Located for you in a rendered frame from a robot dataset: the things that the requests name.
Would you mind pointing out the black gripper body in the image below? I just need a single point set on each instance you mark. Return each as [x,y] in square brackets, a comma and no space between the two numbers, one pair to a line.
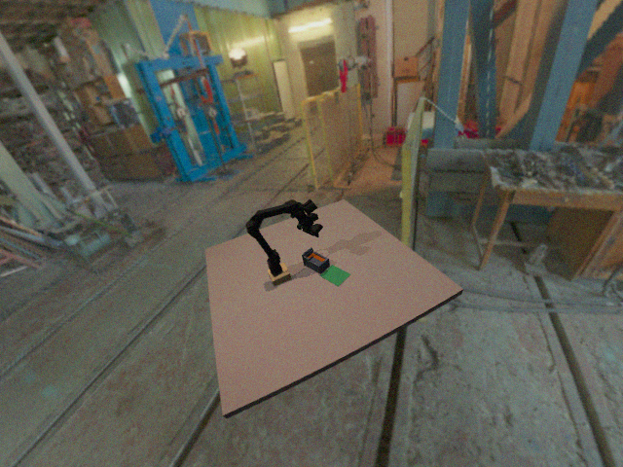
[307,225]

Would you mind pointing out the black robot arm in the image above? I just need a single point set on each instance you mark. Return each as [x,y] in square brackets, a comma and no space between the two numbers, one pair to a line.
[296,209]

